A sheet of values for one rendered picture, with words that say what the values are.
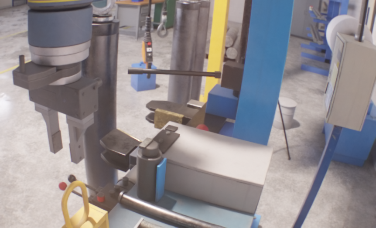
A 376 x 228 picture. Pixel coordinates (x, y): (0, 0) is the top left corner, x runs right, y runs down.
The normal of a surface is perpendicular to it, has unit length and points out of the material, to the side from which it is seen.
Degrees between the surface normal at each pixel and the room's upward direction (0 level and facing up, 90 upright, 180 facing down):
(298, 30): 90
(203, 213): 0
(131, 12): 90
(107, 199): 0
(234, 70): 90
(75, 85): 0
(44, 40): 90
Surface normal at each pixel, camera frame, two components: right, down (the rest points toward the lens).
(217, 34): -0.37, 0.33
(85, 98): 0.92, 0.22
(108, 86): 0.73, 0.32
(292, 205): 0.09, -0.92
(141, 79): 0.50, 0.38
